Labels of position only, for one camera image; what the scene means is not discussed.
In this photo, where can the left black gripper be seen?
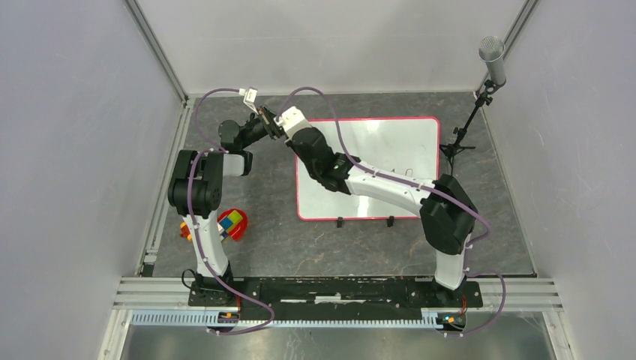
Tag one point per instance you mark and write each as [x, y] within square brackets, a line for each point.
[267, 118]

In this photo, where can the pink framed whiteboard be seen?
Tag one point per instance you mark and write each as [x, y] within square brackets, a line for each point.
[407, 146]

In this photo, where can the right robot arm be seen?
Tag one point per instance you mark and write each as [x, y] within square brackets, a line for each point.
[447, 214]

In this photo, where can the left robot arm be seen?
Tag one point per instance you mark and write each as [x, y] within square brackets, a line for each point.
[195, 191]

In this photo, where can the red plastic bowl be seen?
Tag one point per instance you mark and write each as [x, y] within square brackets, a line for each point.
[237, 224]

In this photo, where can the colourful toy block pile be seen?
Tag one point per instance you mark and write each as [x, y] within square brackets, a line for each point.
[228, 222]

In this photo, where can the black microphone tripod stand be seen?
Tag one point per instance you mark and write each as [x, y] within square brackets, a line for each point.
[484, 98]

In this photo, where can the grey microphone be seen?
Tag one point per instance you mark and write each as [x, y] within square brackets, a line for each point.
[491, 52]

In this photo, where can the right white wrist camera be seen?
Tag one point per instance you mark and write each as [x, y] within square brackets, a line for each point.
[291, 121]

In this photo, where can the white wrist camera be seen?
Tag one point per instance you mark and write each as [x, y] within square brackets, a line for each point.
[249, 97]
[291, 121]

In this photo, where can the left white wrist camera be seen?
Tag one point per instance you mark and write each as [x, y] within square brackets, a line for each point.
[249, 97]

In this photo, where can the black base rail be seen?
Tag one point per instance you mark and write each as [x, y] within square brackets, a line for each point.
[334, 298]

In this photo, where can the blue grey cable duct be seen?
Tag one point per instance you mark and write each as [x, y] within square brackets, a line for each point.
[214, 319]

